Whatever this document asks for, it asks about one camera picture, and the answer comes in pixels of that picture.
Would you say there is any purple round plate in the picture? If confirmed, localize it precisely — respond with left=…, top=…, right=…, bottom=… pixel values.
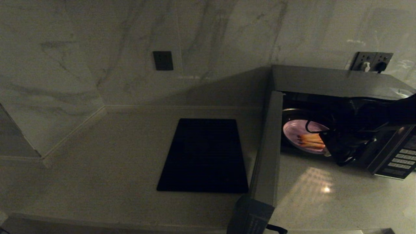
left=283, top=120, right=330, bottom=154

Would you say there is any silver microwave oven housing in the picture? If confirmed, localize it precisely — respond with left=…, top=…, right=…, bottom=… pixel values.
left=268, top=65, right=416, bottom=180

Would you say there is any black glass microwave door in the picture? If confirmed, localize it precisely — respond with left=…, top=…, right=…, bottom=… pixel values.
left=227, top=91, right=288, bottom=234

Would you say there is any black glass induction cooktop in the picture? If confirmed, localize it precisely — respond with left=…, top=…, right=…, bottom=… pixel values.
left=157, top=119, right=249, bottom=193

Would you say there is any white cabinet door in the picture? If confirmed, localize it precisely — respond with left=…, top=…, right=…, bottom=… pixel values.
left=0, top=216, right=39, bottom=234

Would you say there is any dark grey wall socket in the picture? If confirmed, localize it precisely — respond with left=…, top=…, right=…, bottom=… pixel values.
left=153, top=51, right=174, bottom=71
left=351, top=52, right=374, bottom=72
left=372, top=53, right=393, bottom=72

